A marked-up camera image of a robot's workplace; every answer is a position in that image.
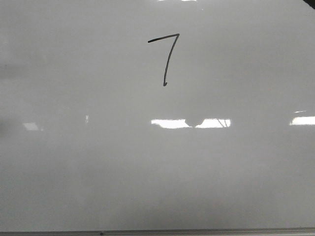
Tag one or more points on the dark sleeved forearm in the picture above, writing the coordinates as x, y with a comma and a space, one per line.
311, 3

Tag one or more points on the white whiteboard with aluminium frame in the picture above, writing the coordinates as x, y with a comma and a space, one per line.
156, 114

